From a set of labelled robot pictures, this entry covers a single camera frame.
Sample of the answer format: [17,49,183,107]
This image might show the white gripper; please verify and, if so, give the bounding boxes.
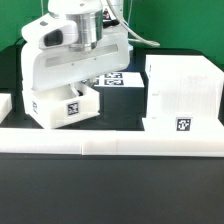
[21,33,130,91]

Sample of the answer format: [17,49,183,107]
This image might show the white drawer front one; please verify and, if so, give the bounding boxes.
[22,83,100,129]

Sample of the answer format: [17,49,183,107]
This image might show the white drawer cabinet box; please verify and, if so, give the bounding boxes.
[142,55,224,132]

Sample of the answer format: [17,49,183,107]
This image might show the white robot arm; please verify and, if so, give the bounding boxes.
[21,0,130,91]

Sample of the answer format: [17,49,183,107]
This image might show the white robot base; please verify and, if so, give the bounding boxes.
[101,0,128,36]

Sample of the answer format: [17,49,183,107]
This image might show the fiducial marker sheet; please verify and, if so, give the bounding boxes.
[83,72,144,88]

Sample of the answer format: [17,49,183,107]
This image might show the white foam border frame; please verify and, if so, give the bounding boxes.
[0,93,224,157]

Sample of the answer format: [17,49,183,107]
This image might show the black cable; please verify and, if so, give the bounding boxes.
[103,0,161,48]

